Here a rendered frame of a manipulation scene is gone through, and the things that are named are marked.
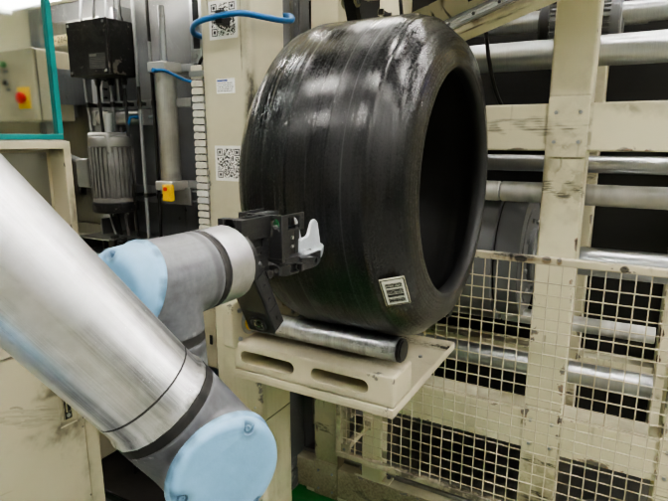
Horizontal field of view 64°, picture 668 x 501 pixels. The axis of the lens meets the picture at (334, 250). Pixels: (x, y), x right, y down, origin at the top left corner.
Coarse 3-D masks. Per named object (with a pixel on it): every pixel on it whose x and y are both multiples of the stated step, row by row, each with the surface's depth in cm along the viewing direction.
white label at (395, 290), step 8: (384, 280) 81; (392, 280) 81; (400, 280) 81; (384, 288) 82; (392, 288) 82; (400, 288) 82; (384, 296) 84; (392, 296) 84; (400, 296) 84; (408, 296) 83; (392, 304) 85
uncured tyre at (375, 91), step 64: (320, 64) 83; (384, 64) 78; (448, 64) 88; (256, 128) 85; (320, 128) 79; (384, 128) 76; (448, 128) 124; (256, 192) 85; (320, 192) 79; (384, 192) 77; (448, 192) 128; (384, 256) 80; (448, 256) 124; (320, 320) 102; (384, 320) 89
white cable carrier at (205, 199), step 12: (192, 84) 116; (204, 84) 115; (192, 96) 117; (204, 96) 116; (204, 108) 116; (204, 120) 116; (204, 132) 120; (204, 144) 118; (204, 156) 118; (204, 168) 121; (204, 180) 120; (204, 192) 120; (204, 204) 121; (204, 216) 122; (204, 228) 122
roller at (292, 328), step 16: (288, 320) 105; (304, 320) 104; (288, 336) 105; (304, 336) 103; (320, 336) 101; (336, 336) 99; (352, 336) 98; (368, 336) 97; (384, 336) 96; (352, 352) 99; (368, 352) 96; (384, 352) 95; (400, 352) 93
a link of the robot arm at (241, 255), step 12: (216, 228) 60; (228, 228) 61; (228, 240) 59; (240, 240) 60; (228, 252) 58; (240, 252) 59; (252, 252) 61; (240, 264) 59; (252, 264) 61; (240, 276) 59; (252, 276) 61; (240, 288) 60; (228, 300) 60
